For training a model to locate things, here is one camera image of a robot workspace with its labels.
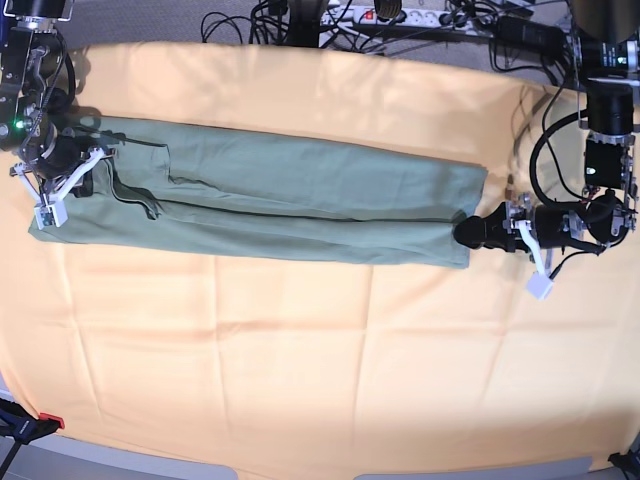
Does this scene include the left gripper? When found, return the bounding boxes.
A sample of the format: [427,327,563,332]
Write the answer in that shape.
[453,202,580,250]

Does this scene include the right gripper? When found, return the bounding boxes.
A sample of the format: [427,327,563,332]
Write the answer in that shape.
[27,128,94,199]

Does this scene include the green T-shirt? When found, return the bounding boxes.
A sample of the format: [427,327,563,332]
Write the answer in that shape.
[29,117,487,268]

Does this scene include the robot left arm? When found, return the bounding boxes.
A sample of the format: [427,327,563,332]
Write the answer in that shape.
[453,1,639,254]

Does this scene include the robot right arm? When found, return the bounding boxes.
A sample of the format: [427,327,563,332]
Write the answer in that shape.
[1,0,90,201]

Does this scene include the black power adapter brick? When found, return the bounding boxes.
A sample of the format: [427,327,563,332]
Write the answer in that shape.
[494,16,566,57]

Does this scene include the yellow table cloth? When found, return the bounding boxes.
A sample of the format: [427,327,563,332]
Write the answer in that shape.
[1,42,639,479]

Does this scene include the blue red clamp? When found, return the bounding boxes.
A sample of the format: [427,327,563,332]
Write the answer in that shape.
[1,399,65,445]

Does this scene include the white power strip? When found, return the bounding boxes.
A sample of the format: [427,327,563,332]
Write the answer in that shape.
[321,5,485,37]

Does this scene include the black clamp right corner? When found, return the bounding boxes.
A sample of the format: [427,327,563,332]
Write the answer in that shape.
[608,449,640,480]

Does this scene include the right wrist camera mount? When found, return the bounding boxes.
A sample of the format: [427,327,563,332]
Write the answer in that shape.
[9,147,116,230]

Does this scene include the black cable bundle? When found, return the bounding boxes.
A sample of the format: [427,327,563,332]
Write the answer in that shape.
[487,29,586,91]

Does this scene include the black centre stand post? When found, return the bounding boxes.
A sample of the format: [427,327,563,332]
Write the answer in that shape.
[286,0,327,48]

